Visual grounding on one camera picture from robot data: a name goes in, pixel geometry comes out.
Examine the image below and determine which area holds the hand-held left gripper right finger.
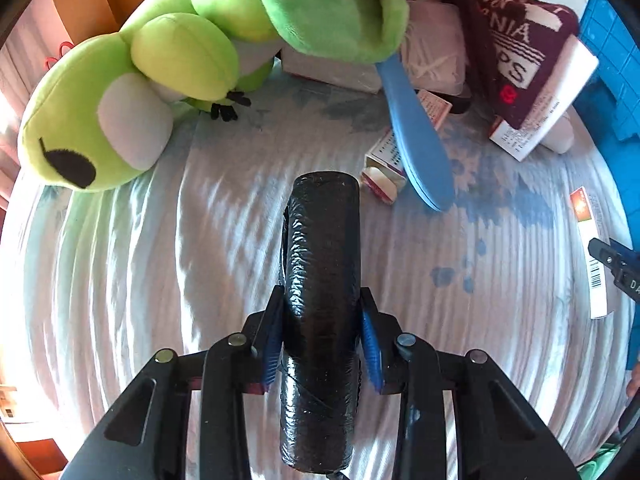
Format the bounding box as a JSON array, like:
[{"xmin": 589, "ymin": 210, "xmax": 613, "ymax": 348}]
[{"xmin": 357, "ymin": 287, "xmax": 573, "ymax": 480}]

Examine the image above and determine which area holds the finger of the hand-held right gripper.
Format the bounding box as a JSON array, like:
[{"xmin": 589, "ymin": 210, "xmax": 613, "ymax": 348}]
[{"xmin": 587, "ymin": 237, "xmax": 640, "ymax": 281}]

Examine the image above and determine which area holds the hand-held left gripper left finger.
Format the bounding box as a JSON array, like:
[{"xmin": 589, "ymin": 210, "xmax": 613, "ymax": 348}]
[{"xmin": 62, "ymin": 285, "xmax": 286, "ymax": 480}]

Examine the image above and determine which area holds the white box with red stripe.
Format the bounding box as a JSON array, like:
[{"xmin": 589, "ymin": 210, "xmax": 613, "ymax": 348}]
[{"xmin": 570, "ymin": 187, "xmax": 616, "ymax": 319}]

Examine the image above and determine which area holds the black garbage bag roll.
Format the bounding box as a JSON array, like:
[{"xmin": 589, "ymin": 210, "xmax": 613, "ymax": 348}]
[{"xmin": 277, "ymin": 171, "xmax": 362, "ymax": 476}]

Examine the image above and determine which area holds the blue plastic crate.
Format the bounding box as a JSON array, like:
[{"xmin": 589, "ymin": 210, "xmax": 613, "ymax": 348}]
[{"xmin": 572, "ymin": 0, "xmax": 640, "ymax": 256}]

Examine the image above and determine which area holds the cream cup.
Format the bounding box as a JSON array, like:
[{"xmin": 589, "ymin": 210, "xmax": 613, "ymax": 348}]
[{"xmin": 540, "ymin": 115, "xmax": 576, "ymax": 155}]

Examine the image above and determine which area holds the white striped bed sheet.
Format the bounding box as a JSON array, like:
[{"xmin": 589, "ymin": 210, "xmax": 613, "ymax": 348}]
[{"xmin": 0, "ymin": 50, "xmax": 640, "ymax": 480}]

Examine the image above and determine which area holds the white cardboard box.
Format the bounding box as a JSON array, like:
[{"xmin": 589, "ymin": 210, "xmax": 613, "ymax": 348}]
[{"xmin": 487, "ymin": 40, "xmax": 600, "ymax": 162}]

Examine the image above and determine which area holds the small white red carton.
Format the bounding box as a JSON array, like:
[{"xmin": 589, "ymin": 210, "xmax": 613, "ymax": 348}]
[
  {"xmin": 415, "ymin": 89, "xmax": 453, "ymax": 128},
  {"xmin": 361, "ymin": 127, "xmax": 408, "ymax": 206}
]

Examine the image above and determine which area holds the blue plastic shoehorn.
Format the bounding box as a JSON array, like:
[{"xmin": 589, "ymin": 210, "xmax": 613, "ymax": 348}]
[{"xmin": 375, "ymin": 52, "xmax": 456, "ymax": 212}]

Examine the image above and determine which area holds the dark red knit hat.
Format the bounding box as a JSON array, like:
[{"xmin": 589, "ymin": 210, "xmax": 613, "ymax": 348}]
[{"xmin": 440, "ymin": 0, "xmax": 581, "ymax": 133}]

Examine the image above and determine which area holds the white tissue pack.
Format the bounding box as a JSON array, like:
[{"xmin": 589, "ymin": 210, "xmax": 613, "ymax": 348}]
[{"xmin": 400, "ymin": 0, "xmax": 473, "ymax": 97}]

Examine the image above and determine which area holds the wooden bedside furniture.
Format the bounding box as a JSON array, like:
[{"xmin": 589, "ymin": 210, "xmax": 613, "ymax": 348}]
[{"xmin": 0, "ymin": 385, "xmax": 66, "ymax": 476}]

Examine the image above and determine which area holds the grey flat box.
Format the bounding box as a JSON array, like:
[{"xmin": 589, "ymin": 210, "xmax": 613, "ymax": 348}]
[{"xmin": 281, "ymin": 45, "xmax": 383, "ymax": 95}]

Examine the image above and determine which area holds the green frog plush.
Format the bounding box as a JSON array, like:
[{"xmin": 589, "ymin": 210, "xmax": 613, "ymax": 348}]
[{"xmin": 19, "ymin": 0, "xmax": 411, "ymax": 193}]

